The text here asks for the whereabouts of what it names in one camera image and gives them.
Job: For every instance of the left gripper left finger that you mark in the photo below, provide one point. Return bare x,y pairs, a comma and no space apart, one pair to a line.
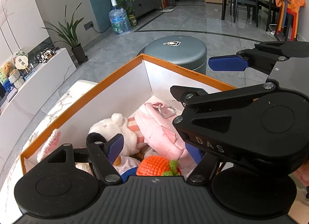
103,153

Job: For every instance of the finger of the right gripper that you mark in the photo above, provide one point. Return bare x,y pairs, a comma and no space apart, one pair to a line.
180,93
262,57

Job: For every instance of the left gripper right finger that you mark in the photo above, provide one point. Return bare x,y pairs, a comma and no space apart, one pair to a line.
207,163

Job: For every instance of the pink pouch bag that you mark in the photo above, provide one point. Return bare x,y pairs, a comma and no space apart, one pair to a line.
155,123

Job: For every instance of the orange crochet carrot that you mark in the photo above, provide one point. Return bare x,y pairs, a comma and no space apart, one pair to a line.
158,166

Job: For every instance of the brown dog plush keychain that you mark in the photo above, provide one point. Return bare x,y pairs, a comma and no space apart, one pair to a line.
126,166

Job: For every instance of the crochet doll with flower hat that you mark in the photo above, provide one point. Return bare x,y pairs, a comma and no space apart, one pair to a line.
50,145

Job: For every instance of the grey round trash bin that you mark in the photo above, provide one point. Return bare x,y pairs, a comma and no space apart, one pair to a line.
185,51

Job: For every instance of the orange cardboard box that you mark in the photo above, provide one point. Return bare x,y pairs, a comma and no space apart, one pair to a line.
121,92

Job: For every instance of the red stool with orange cloth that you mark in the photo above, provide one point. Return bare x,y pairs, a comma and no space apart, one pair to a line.
289,15

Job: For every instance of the white marble tv cabinet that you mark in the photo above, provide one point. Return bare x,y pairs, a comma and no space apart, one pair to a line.
19,112

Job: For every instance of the blue water bottle jug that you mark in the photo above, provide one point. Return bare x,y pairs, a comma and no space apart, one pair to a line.
119,19

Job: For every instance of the grey laptop on cabinet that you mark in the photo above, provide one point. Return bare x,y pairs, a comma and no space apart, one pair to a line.
11,94

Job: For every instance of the black white toy figures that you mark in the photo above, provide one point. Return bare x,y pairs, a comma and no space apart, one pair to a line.
44,55

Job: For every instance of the teddy bear in pot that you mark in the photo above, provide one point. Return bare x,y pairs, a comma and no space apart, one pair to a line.
12,77

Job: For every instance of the round paper fan decoration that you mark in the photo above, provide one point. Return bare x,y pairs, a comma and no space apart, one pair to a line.
21,61

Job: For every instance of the potted green plant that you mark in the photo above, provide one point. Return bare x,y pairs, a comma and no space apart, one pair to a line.
67,33

